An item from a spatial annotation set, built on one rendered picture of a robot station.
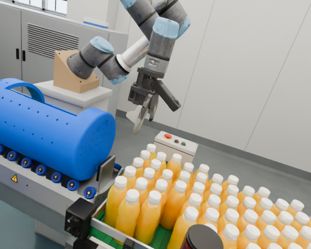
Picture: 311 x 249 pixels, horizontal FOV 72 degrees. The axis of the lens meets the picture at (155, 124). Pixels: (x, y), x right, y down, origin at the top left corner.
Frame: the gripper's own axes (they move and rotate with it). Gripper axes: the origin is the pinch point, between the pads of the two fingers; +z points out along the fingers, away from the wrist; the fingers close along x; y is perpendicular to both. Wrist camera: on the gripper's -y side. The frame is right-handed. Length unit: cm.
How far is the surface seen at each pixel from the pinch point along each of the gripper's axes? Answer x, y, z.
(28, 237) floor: -21, 68, 126
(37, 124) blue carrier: 12.7, 33.8, 8.8
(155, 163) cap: -4.4, -7.0, 13.9
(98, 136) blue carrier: 1.3, 16.2, 10.1
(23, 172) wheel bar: 12, 40, 33
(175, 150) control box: -23.6, -10.7, 15.1
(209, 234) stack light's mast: 35.7, -26.9, -2.7
